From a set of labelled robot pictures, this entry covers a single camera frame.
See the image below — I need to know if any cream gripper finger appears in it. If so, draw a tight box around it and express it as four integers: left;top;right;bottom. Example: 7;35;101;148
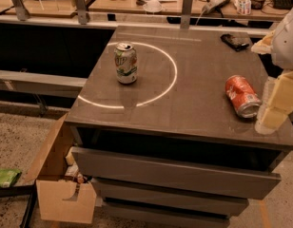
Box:
261;70;293;130
251;30;274;54

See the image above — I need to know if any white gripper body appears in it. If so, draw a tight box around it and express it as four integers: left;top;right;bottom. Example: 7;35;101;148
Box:
271;8;293;70

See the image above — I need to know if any red coke can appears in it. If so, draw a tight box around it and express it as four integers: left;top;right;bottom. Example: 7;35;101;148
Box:
225;75;262;119

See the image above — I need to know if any dark rxbar chocolate wrapper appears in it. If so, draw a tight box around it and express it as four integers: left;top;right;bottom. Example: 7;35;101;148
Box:
221;34;249;51

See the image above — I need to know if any green white 7up can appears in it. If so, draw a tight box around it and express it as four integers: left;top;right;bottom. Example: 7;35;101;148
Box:
114;42;138;85

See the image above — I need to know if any black mesh cup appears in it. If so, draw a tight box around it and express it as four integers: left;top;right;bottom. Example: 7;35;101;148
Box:
251;0;266;10

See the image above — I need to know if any white patterned packet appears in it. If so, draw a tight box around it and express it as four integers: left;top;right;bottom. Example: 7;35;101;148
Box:
234;0;251;15

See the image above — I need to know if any white power strip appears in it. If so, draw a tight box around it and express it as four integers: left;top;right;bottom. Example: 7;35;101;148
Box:
202;0;231;14

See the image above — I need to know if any white bowl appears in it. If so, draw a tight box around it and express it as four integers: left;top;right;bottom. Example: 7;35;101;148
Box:
143;0;162;13

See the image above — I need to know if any grey top drawer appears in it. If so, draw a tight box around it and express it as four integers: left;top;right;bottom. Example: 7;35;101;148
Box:
71;147;281;200

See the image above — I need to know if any grey drawer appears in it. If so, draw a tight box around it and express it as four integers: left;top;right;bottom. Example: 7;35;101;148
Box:
71;147;281;200
103;202;229;228
92;179;248;217

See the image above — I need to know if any grey middle drawer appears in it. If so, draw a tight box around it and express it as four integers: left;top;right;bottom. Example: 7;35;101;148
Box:
92;179;248;217

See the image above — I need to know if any grey bottom drawer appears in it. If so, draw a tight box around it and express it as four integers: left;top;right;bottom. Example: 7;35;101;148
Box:
103;202;229;228

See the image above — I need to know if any open cardboard box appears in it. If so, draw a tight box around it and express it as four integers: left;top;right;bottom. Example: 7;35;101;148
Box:
25;115;96;224

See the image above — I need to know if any green snack bag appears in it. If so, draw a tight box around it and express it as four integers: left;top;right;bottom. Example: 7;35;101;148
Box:
0;168;22;188

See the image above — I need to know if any right metal bracket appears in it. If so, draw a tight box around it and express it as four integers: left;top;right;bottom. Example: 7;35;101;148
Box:
180;0;193;29

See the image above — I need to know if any metal bracket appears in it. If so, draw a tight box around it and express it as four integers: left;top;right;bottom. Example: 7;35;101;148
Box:
180;0;193;29
74;0;89;25
11;0;29;21

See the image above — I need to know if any middle metal bracket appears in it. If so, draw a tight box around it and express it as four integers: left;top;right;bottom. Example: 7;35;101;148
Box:
74;0;89;25

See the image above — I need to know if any left metal bracket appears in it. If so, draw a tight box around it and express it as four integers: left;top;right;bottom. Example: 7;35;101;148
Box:
11;0;29;21

